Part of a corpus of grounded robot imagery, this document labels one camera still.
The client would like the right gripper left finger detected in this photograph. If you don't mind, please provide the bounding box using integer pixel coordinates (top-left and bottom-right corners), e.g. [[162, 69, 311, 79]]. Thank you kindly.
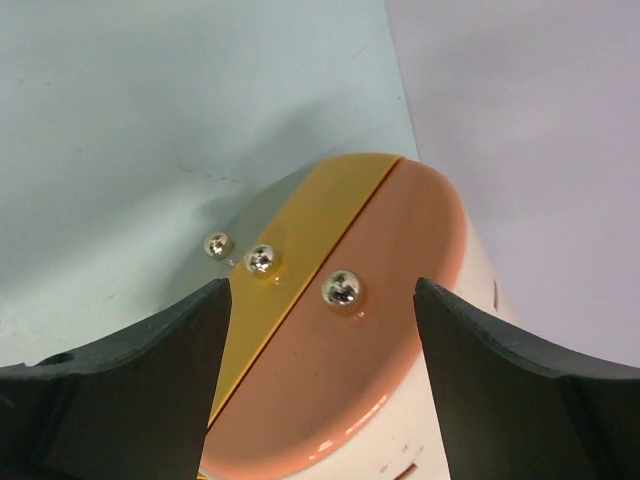
[[1, 279, 231, 479]]

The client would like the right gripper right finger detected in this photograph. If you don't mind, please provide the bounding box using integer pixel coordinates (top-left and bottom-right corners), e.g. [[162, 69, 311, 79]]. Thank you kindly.
[[414, 279, 639, 479]]

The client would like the white cylindrical container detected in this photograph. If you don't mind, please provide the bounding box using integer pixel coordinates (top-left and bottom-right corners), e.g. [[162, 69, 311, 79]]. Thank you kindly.
[[199, 153, 514, 479]]

